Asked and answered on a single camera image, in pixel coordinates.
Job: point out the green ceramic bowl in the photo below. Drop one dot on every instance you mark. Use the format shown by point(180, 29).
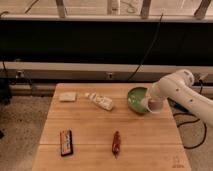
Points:
point(134, 98)

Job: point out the white ceramic cup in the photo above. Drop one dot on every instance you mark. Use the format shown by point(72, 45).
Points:
point(151, 105)

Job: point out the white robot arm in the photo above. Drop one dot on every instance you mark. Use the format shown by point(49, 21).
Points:
point(177, 86)

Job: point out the white plastic bottle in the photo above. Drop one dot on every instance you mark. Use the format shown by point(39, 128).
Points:
point(101, 101)

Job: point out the white sponge block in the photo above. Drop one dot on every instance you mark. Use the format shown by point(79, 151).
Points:
point(68, 96)

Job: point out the dark candy bar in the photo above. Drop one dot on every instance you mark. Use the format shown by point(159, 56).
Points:
point(66, 145)

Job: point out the black horizontal panel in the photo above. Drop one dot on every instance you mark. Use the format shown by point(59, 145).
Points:
point(150, 43)

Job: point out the grey metal rail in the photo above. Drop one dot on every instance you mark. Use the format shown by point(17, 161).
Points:
point(104, 72)

